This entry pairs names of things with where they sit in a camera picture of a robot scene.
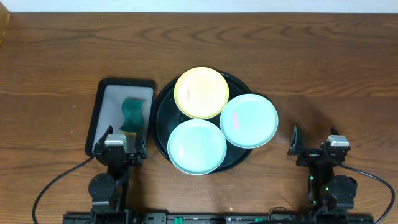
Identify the light blue plate front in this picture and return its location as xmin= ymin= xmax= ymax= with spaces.
xmin=167 ymin=119 xmax=227 ymax=175

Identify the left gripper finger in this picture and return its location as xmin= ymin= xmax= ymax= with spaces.
xmin=134 ymin=126 xmax=147 ymax=152
xmin=95 ymin=125 xmax=113 ymax=146

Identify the yellow plate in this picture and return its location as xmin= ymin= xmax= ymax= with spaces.
xmin=174 ymin=67 xmax=229 ymax=119

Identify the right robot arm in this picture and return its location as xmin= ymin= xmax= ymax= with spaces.
xmin=287 ymin=126 xmax=358 ymax=221

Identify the round black serving tray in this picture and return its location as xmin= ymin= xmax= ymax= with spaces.
xmin=150 ymin=72 xmax=252 ymax=174

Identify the green yellow sponge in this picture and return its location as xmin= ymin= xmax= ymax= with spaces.
xmin=119 ymin=98 xmax=145 ymax=135

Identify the black rectangular sponge tray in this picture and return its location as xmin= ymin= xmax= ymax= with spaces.
xmin=85 ymin=77 xmax=155 ymax=156

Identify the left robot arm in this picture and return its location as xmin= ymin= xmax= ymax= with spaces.
xmin=88 ymin=126 xmax=147 ymax=223

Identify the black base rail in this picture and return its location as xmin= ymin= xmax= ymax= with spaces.
xmin=62 ymin=212 xmax=374 ymax=224

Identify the light blue plate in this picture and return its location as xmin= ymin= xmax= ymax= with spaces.
xmin=167 ymin=119 xmax=227 ymax=175
xmin=220 ymin=94 xmax=279 ymax=149

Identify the light blue plate right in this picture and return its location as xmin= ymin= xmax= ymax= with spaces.
xmin=220 ymin=94 xmax=279 ymax=149

